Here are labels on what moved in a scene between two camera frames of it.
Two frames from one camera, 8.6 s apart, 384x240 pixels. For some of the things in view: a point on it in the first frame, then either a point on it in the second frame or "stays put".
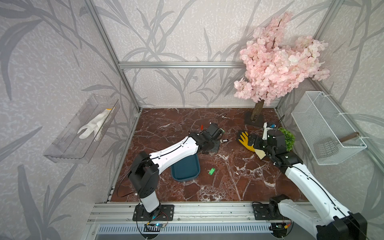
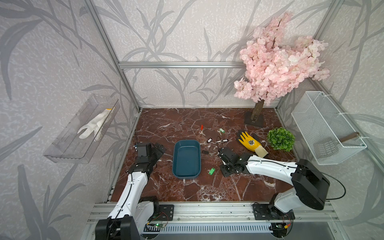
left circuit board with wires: (153, 227) stays put
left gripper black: (217, 147) -> (157, 152)
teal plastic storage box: (187, 169) stays put
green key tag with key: (211, 171) stays put
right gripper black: (259, 140) -> (224, 173)
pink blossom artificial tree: (274, 64) stays put
